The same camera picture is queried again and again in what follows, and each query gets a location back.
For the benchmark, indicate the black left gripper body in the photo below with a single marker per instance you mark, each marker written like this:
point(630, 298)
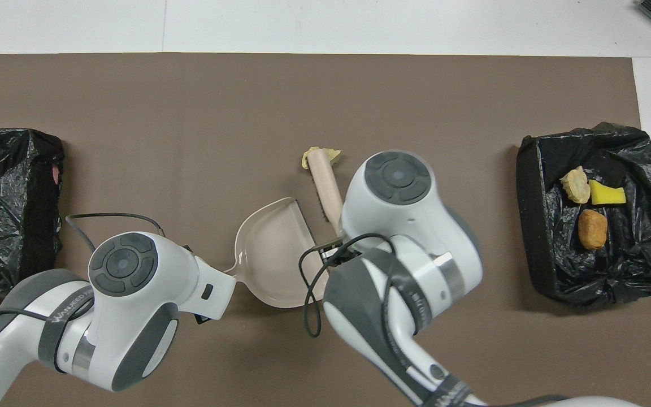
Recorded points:
point(203, 317)

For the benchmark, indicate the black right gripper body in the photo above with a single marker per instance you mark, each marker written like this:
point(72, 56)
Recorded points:
point(339, 251)

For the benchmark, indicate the beige plastic dustpan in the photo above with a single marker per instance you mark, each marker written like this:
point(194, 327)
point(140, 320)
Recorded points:
point(274, 254)

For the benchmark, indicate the beige hand brush black bristles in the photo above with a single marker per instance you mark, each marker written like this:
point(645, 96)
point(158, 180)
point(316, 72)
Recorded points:
point(325, 181)

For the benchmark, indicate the pale yellow bread chunk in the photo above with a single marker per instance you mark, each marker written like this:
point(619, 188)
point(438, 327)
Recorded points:
point(335, 154)

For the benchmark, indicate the striped croissant toy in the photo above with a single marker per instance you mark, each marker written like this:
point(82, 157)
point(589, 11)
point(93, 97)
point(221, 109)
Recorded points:
point(576, 185)

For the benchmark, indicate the brown round bread toy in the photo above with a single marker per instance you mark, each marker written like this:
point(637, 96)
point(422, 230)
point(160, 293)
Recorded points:
point(592, 230)

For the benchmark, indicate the green and yellow sponge piece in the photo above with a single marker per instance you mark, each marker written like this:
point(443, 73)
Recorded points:
point(607, 195)

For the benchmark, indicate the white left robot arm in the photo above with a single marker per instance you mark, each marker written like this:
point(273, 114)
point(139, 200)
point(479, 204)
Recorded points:
point(133, 316)

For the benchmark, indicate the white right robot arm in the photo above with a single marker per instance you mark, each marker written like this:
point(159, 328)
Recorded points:
point(410, 226)

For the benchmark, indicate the black bagged bin pink spot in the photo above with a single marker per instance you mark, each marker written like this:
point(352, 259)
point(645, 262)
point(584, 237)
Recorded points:
point(3, 215)

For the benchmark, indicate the black bag lined bin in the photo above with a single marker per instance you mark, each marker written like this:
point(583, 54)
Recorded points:
point(630, 271)

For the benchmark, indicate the brown table mat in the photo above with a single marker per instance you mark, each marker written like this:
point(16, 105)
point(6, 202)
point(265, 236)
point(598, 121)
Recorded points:
point(190, 113)

